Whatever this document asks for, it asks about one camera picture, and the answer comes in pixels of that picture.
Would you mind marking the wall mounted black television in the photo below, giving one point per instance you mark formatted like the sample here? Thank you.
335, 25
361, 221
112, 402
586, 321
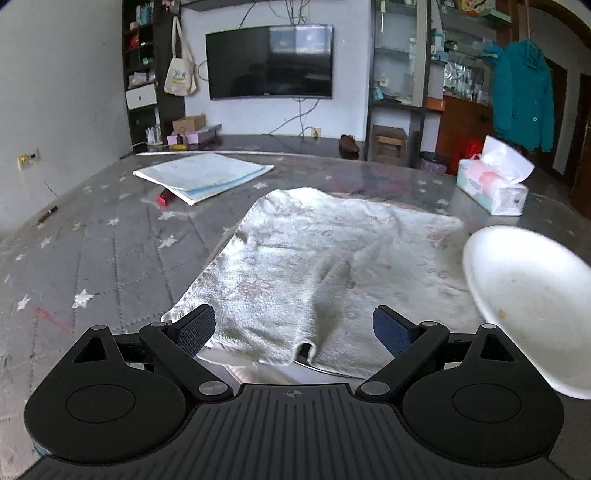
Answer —
275, 61

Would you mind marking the small wooden stool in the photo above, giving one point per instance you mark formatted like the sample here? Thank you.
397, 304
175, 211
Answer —
389, 145

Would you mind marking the dark waste basket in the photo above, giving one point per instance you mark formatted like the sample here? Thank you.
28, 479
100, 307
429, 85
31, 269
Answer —
434, 162

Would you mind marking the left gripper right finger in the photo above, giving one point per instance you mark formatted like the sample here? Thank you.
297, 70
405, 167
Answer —
416, 350

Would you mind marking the white tissue box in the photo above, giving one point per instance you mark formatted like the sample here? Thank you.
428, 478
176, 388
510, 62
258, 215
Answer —
494, 178

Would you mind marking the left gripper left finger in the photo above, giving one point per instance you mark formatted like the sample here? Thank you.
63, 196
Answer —
174, 347

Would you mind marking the red plastic stool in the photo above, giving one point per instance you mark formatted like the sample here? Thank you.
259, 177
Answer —
465, 147

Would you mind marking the canvas tote bag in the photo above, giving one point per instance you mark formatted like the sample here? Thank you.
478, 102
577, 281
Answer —
180, 78

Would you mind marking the papers on table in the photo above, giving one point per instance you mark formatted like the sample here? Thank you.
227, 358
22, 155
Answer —
198, 177

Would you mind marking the small red object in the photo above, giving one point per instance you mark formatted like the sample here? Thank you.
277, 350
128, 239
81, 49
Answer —
165, 198

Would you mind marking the large white bowl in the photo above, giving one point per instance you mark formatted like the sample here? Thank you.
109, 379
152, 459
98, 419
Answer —
538, 292

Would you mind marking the white patterned towel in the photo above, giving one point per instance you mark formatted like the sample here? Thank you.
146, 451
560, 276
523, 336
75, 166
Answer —
306, 269

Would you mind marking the pink flat box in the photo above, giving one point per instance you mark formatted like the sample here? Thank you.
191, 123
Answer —
201, 137

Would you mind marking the teal hanging jacket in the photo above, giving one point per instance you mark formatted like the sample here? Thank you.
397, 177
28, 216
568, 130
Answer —
522, 97

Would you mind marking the cardboard box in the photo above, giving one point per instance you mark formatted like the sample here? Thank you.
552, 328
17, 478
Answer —
188, 124

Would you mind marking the dark shelf unit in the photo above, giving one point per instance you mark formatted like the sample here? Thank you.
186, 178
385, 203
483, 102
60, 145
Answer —
147, 49

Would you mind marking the glass display cabinet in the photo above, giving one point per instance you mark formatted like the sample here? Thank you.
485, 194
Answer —
401, 34

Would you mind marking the wooden counter cabinet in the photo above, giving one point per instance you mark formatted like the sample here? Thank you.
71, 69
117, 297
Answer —
462, 119

